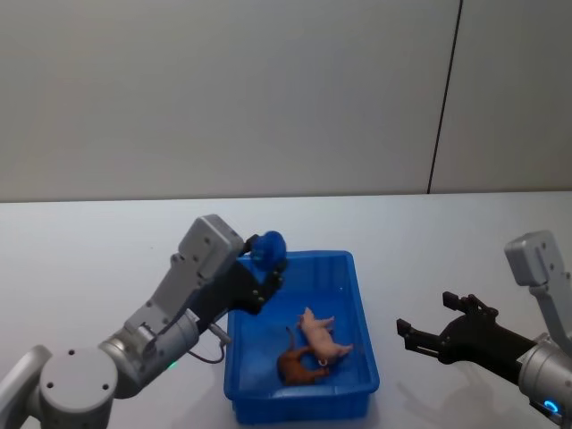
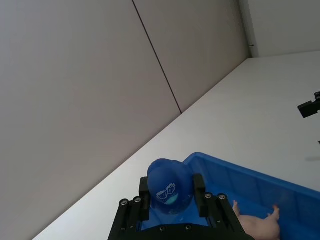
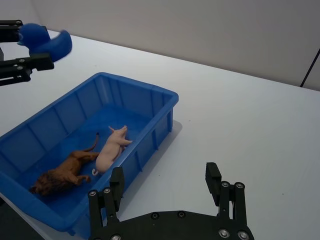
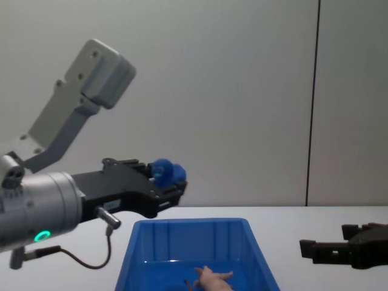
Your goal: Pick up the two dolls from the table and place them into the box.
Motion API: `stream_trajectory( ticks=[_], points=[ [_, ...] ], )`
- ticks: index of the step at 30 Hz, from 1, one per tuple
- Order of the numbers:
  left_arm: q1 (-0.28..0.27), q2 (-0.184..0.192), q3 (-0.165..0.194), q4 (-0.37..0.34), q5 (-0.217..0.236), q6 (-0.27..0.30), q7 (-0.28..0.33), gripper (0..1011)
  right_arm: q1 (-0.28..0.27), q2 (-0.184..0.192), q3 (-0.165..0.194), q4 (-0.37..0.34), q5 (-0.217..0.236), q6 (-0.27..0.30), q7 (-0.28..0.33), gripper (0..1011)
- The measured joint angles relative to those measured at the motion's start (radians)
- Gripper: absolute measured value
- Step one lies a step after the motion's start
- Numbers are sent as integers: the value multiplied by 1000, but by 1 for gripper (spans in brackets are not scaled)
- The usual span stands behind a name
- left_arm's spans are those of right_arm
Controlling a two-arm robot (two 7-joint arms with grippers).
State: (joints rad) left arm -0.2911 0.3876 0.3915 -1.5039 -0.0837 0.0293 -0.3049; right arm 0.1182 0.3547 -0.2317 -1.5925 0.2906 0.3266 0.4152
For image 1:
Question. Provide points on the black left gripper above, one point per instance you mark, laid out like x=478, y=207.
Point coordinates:
x=239, y=290

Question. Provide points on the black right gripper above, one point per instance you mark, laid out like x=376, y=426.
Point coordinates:
x=480, y=340

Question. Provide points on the blue toy figure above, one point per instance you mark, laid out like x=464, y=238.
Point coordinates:
x=270, y=250

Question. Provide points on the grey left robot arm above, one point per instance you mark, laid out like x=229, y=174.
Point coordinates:
x=147, y=339

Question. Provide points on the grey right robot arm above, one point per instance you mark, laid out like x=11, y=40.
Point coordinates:
x=543, y=286

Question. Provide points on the blue plastic bin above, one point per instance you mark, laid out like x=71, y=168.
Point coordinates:
x=344, y=304

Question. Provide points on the pink toy pig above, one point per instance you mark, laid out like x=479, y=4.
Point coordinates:
x=321, y=338

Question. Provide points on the brown toy animal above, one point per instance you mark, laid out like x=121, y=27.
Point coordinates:
x=296, y=370

